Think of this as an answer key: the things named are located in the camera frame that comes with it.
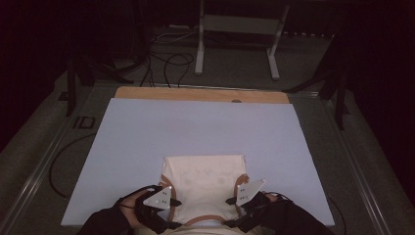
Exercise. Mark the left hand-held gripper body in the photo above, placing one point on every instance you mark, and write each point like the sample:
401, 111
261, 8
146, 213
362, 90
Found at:
156, 199

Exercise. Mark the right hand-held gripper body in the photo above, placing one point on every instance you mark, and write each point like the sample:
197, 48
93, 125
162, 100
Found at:
249, 192

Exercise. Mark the cream baby vest brown trim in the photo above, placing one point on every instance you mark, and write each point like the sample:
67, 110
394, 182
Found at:
204, 182

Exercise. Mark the person's right hand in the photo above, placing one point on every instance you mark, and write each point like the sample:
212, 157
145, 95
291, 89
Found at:
273, 197

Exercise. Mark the person's left hand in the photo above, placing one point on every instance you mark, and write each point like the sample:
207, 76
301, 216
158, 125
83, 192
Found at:
130, 209

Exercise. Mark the light blue table mat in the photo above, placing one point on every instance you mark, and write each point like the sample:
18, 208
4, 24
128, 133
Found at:
163, 130

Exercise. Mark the wooden table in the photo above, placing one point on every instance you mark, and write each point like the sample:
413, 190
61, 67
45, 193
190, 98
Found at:
195, 94

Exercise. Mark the black tripod stand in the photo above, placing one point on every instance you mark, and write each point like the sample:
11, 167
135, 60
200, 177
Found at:
339, 98
71, 91

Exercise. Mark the grey metal stand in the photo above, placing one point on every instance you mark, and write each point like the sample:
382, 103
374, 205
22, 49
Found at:
239, 24

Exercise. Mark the black square floor bracket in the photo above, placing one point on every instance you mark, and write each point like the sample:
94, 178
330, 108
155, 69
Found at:
75, 122

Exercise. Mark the aluminium floor rail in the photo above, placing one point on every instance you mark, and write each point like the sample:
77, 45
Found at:
36, 173
365, 182

